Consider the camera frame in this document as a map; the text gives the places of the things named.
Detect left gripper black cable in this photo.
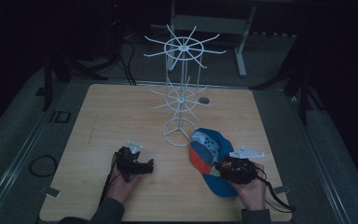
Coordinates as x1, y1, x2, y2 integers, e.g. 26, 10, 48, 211
98, 154, 119, 207

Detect black cable loop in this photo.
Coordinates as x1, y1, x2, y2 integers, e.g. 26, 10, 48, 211
28, 154, 59, 178

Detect grey tape piece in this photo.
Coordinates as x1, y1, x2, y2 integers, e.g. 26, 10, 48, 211
273, 185, 292, 196
39, 185, 62, 199

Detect white wire hanging rack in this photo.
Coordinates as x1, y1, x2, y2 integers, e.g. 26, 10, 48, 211
143, 24, 227, 147

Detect black floor cables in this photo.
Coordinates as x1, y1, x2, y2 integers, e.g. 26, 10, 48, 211
117, 36, 138, 87

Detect black tripod stand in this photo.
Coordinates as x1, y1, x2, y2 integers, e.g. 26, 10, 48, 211
249, 35, 325, 126
40, 36, 109, 112

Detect person's right hand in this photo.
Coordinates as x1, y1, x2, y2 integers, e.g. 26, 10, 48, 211
229, 163, 269, 212

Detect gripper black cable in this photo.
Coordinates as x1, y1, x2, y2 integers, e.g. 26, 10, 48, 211
98, 154, 119, 207
254, 166, 296, 215

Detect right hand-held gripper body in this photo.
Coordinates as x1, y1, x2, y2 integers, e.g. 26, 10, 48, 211
223, 145, 266, 185

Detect grey metal desk frame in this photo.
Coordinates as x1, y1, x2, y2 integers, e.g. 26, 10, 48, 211
167, 0, 258, 78

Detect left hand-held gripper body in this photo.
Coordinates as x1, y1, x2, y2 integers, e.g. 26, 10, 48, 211
114, 140, 145, 184

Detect blue and orange cap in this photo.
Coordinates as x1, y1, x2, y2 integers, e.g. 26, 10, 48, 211
189, 127, 241, 199

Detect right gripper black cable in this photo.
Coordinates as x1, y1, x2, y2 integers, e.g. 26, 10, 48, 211
254, 166, 296, 215

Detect person's left hand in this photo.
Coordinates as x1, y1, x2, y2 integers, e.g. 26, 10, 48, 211
105, 154, 143, 205

